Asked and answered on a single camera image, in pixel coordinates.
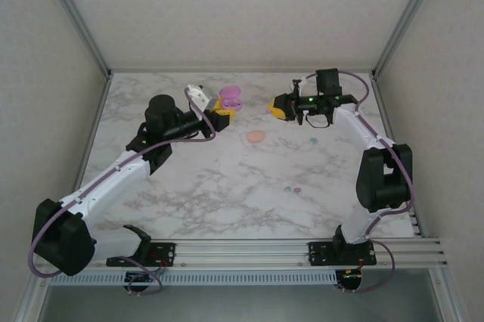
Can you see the aluminium frame leg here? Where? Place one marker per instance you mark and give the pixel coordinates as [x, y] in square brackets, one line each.
[30, 299]
[448, 299]

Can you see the purple earbud charging case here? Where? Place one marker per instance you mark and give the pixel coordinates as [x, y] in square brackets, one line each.
[231, 97]

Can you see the aluminium table side rail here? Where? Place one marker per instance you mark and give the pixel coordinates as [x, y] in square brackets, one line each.
[100, 110]
[381, 110]

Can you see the small circuit board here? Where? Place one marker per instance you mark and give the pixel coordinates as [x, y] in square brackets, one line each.
[349, 280]
[140, 278]

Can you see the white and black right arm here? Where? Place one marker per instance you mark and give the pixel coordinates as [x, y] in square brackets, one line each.
[382, 182]

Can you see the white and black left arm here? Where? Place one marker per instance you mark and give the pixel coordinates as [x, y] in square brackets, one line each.
[64, 239]

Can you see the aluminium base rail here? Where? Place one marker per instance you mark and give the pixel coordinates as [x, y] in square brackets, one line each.
[242, 252]

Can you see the aluminium frame post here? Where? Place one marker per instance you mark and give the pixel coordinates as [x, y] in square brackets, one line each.
[75, 16]
[410, 16]

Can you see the pink earbud charging case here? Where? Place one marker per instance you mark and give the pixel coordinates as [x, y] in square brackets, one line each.
[256, 137]

